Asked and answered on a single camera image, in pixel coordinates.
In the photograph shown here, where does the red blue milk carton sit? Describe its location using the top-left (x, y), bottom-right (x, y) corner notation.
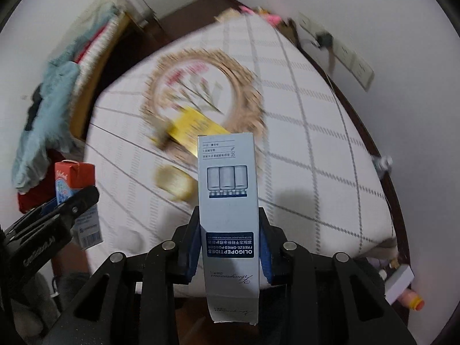
top-left (55, 160), bottom-right (102, 250)

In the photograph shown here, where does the white blue oligopeptides box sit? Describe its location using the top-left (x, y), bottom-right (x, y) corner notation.
top-left (198, 133), bottom-right (260, 325)

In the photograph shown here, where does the yellow pomelo peel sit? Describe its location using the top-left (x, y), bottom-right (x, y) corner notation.
top-left (154, 165), bottom-right (198, 202)

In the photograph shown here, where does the white checked floral tablecloth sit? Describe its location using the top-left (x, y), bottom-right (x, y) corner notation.
top-left (84, 14), bottom-right (398, 297)

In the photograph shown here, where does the light blue fluffy blanket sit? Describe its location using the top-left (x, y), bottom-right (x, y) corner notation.
top-left (12, 1), bottom-right (124, 194)

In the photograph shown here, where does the yellow tissue pack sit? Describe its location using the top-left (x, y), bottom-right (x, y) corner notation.
top-left (146, 108), bottom-right (229, 157)

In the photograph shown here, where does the white wall power strip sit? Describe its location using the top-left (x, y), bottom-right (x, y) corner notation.
top-left (298, 12), bottom-right (375, 91)

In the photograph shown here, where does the dark wooden table frame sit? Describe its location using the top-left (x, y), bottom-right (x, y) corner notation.
top-left (211, 0), bottom-right (413, 270)

